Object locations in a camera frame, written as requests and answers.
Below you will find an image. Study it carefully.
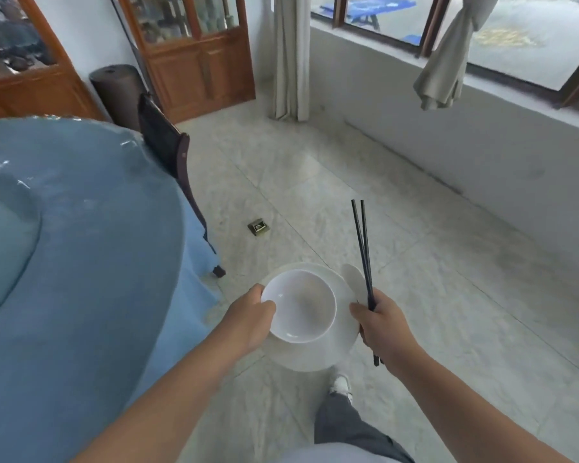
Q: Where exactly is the person's right hand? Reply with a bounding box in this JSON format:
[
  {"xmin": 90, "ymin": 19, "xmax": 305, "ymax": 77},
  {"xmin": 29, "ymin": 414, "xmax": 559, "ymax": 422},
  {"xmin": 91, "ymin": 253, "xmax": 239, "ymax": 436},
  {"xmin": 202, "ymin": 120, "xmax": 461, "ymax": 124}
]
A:
[{"xmin": 349, "ymin": 288, "xmax": 417, "ymax": 377}]

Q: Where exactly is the person's left hand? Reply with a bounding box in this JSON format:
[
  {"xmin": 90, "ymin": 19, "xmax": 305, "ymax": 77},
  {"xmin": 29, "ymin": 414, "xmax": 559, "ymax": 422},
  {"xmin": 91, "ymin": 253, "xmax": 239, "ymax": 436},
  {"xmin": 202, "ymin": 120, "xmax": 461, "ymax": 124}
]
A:
[{"xmin": 220, "ymin": 283, "xmax": 277, "ymax": 356}]

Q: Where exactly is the white round plate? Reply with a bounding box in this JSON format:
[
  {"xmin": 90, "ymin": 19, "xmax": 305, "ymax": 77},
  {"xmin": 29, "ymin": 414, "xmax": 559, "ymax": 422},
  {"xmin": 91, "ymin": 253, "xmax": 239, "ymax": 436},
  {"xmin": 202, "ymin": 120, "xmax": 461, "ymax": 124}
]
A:
[{"xmin": 259, "ymin": 262, "xmax": 361, "ymax": 373}]

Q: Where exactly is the black chopstick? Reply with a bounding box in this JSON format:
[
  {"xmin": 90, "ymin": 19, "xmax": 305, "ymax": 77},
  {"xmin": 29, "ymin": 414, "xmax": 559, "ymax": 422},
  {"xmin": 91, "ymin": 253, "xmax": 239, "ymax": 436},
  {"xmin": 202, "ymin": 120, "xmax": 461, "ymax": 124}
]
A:
[
  {"xmin": 360, "ymin": 200, "xmax": 381, "ymax": 366},
  {"xmin": 351, "ymin": 200, "xmax": 382, "ymax": 367}
]

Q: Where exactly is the person's left forearm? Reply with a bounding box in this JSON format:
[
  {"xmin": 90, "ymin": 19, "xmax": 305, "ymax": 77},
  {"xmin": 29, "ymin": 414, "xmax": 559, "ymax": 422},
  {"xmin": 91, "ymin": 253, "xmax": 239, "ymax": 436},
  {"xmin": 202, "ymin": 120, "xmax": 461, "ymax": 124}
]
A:
[{"xmin": 71, "ymin": 328, "xmax": 253, "ymax": 463}]

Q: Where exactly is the person's right forearm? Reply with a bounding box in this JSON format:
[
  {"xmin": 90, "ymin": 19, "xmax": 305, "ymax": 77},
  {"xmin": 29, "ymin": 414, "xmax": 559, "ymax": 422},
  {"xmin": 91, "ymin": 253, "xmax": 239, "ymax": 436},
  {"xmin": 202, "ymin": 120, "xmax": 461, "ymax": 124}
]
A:
[{"xmin": 383, "ymin": 338, "xmax": 576, "ymax": 463}]

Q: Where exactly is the white bowl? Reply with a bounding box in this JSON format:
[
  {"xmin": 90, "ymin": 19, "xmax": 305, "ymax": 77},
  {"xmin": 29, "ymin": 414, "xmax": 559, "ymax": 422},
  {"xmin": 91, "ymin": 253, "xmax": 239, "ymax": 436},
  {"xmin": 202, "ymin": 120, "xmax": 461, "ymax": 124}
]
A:
[{"xmin": 261, "ymin": 270, "xmax": 337, "ymax": 344}]

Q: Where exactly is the white ceramic spoon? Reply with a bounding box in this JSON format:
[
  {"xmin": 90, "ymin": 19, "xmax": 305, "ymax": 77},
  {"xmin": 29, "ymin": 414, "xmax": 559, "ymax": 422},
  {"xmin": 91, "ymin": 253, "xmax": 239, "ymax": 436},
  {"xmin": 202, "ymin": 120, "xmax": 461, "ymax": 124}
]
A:
[{"xmin": 342, "ymin": 263, "xmax": 366, "ymax": 304}]

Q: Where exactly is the person's white shoe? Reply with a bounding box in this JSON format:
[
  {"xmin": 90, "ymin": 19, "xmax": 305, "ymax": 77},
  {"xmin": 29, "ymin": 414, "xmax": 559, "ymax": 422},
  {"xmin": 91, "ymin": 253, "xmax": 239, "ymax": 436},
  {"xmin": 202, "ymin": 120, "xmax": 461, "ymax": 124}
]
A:
[{"xmin": 328, "ymin": 374, "xmax": 354, "ymax": 405}]

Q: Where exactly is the person's grey trouser leg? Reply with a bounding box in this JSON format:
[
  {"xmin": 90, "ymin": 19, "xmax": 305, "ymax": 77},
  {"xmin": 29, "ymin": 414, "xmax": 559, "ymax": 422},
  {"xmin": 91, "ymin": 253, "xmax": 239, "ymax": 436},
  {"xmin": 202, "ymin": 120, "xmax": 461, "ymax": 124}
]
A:
[{"xmin": 314, "ymin": 391, "xmax": 416, "ymax": 463}]

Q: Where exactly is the person's white shirt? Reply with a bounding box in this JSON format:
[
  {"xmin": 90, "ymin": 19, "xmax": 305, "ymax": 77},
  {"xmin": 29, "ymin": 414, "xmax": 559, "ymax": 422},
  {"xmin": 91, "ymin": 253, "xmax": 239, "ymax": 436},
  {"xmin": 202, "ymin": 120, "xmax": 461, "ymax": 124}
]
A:
[{"xmin": 279, "ymin": 442, "xmax": 399, "ymax": 463}]

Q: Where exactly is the blue tablecloth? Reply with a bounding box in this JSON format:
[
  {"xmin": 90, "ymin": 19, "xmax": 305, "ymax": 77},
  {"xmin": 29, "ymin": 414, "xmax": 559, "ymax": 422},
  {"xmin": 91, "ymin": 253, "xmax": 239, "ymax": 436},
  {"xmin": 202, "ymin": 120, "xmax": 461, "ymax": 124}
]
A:
[{"xmin": 0, "ymin": 116, "xmax": 223, "ymax": 463}]

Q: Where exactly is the dark wooden chair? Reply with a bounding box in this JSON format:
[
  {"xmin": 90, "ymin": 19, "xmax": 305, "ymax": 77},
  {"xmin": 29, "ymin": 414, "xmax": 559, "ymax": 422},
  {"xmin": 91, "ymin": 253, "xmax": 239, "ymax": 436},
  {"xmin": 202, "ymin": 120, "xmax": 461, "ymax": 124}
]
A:
[{"xmin": 137, "ymin": 93, "xmax": 226, "ymax": 278}]

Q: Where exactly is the beige hanging curtain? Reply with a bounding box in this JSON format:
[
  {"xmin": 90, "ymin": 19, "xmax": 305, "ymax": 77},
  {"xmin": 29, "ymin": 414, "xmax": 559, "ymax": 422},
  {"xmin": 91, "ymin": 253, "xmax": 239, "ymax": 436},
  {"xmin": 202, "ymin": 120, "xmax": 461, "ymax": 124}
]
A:
[{"xmin": 269, "ymin": 0, "xmax": 311, "ymax": 122}]

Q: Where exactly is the black cylindrical roll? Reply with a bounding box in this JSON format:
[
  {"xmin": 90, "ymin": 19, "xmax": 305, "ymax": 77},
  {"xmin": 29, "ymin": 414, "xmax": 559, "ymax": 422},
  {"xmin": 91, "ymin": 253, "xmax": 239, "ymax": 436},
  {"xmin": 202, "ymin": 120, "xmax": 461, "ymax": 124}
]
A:
[{"xmin": 89, "ymin": 65, "xmax": 148, "ymax": 133}]

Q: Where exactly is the beige knotted curtain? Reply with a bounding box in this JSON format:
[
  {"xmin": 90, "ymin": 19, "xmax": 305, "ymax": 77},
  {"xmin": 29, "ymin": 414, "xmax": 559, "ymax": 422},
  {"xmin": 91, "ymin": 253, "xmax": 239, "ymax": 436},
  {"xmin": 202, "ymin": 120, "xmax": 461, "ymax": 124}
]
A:
[{"xmin": 413, "ymin": 0, "xmax": 502, "ymax": 111}]

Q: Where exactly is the round glass turntable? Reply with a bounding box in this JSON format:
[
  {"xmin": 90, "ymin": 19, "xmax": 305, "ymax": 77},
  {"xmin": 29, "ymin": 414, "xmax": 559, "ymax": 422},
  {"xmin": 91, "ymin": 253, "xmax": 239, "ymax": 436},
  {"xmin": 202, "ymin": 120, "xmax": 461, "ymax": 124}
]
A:
[{"xmin": 0, "ymin": 174, "xmax": 43, "ymax": 329}]

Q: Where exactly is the wooden glass-door cabinet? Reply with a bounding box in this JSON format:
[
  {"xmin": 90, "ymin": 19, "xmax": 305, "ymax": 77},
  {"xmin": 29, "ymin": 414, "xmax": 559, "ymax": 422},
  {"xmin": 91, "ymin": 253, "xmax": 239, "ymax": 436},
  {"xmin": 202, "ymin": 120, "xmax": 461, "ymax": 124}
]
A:
[
  {"xmin": 0, "ymin": 0, "xmax": 108, "ymax": 123},
  {"xmin": 117, "ymin": 0, "xmax": 256, "ymax": 125}
]

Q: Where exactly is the dark long pole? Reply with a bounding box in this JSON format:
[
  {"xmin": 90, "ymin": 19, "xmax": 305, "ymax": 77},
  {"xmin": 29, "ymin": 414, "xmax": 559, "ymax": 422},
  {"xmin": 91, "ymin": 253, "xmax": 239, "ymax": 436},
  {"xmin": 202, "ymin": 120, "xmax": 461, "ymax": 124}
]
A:
[{"xmin": 108, "ymin": 0, "xmax": 161, "ymax": 109}]

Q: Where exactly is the blue outdoor table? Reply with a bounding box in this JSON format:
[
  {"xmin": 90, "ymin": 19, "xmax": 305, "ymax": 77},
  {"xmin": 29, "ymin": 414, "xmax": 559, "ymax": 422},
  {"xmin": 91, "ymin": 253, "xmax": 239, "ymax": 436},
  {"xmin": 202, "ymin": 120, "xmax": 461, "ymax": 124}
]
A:
[{"xmin": 318, "ymin": 0, "xmax": 404, "ymax": 30}]

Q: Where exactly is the brown wooden window frame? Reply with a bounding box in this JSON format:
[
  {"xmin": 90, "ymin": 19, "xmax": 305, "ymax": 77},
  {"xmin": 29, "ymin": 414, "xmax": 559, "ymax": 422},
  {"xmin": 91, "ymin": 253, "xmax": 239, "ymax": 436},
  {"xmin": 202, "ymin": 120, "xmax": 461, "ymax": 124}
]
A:
[{"xmin": 332, "ymin": 0, "xmax": 579, "ymax": 109}]

